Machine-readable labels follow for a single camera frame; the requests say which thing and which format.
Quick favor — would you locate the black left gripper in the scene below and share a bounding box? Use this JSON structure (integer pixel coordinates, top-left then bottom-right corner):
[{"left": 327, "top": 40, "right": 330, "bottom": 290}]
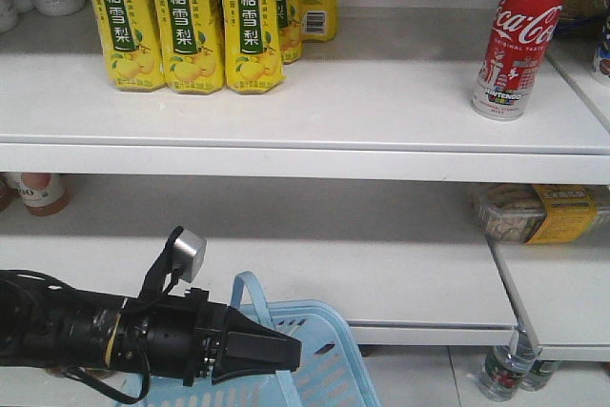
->
[{"left": 142, "top": 289, "right": 302, "bottom": 386}]

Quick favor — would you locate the light blue plastic basket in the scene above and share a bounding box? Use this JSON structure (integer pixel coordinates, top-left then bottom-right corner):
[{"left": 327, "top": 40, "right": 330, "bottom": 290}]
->
[{"left": 137, "top": 272, "right": 381, "bottom": 407}]

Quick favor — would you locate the red coca-cola aluminium bottle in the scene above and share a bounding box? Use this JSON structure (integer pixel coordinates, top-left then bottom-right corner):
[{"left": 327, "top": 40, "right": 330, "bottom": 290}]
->
[{"left": 471, "top": 0, "right": 564, "bottom": 121}]

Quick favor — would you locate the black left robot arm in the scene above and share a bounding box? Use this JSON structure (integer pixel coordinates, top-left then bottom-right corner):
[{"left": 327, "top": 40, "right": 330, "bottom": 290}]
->
[{"left": 1, "top": 271, "right": 301, "bottom": 386}]

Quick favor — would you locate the clear water bottle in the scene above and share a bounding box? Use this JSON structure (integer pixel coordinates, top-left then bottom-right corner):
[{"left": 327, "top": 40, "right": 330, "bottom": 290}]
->
[
  {"left": 477, "top": 328, "right": 537, "bottom": 402},
  {"left": 520, "top": 360, "right": 561, "bottom": 392}
]

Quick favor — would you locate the orange C100 juice bottle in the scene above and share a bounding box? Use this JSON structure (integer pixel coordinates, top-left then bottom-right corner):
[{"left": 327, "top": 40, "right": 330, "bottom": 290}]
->
[{"left": 5, "top": 172, "right": 70, "bottom": 216}]

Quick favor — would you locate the white metal store shelving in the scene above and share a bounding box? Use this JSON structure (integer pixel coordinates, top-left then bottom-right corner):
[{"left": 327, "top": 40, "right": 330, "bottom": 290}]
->
[{"left": 1, "top": 0, "right": 609, "bottom": 345}]

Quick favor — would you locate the clear cookie box yellow label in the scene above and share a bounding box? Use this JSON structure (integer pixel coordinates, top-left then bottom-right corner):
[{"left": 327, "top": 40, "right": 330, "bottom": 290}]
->
[{"left": 469, "top": 183, "right": 609, "bottom": 244}]

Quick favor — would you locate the yellow pear drink carton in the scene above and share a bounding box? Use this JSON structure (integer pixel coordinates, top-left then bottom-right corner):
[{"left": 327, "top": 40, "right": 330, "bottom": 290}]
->
[
  {"left": 222, "top": 0, "right": 284, "bottom": 94},
  {"left": 153, "top": 0, "right": 225, "bottom": 94},
  {"left": 91, "top": 0, "right": 166, "bottom": 92}
]

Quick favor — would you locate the blue instant noodle cup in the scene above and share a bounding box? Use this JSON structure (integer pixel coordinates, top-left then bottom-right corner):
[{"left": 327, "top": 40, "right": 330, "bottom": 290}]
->
[{"left": 591, "top": 13, "right": 609, "bottom": 87}]

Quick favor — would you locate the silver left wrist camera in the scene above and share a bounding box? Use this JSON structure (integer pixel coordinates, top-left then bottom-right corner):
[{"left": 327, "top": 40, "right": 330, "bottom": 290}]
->
[{"left": 170, "top": 226, "right": 207, "bottom": 283}]

